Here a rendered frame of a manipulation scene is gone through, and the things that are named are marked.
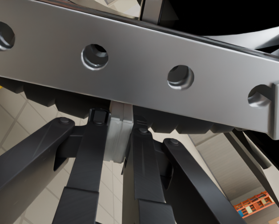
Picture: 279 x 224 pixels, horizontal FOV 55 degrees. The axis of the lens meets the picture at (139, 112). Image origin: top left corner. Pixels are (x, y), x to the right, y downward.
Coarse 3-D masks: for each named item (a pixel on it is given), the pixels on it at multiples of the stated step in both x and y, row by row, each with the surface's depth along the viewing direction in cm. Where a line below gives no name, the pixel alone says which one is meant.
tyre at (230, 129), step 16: (272, 48) 22; (0, 80) 22; (16, 80) 22; (32, 96) 23; (48, 96) 22; (64, 96) 22; (80, 96) 23; (64, 112) 24; (80, 112) 23; (144, 112) 23; (160, 112) 23; (160, 128) 24; (176, 128) 25; (192, 128) 24; (208, 128) 24; (224, 128) 24; (240, 128) 25
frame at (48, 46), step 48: (0, 0) 12; (48, 0) 16; (0, 48) 13; (48, 48) 13; (96, 48) 19; (144, 48) 13; (192, 48) 13; (240, 48) 18; (96, 96) 14; (144, 96) 14; (192, 96) 14; (240, 96) 14
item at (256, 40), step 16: (64, 0) 20; (80, 0) 26; (144, 0) 22; (160, 0) 22; (256, 0) 37; (272, 0) 32; (128, 16) 35; (144, 16) 22; (160, 16) 23; (208, 16) 40; (224, 16) 35; (240, 16) 31; (256, 16) 28; (272, 16) 26; (192, 32) 24; (208, 32) 24; (224, 32) 23; (240, 32) 22; (256, 32) 22; (272, 32) 22; (256, 48) 22
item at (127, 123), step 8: (128, 104) 19; (128, 112) 17; (128, 120) 16; (120, 128) 16; (128, 128) 16; (120, 136) 16; (128, 136) 16; (120, 144) 16; (120, 152) 17; (120, 160) 17
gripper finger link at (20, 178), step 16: (48, 128) 14; (64, 128) 14; (16, 144) 12; (32, 144) 12; (48, 144) 12; (0, 160) 10; (16, 160) 11; (32, 160) 11; (48, 160) 12; (64, 160) 15; (0, 176) 10; (16, 176) 10; (32, 176) 11; (48, 176) 13; (0, 192) 9; (16, 192) 10; (32, 192) 12; (0, 208) 9; (16, 208) 11
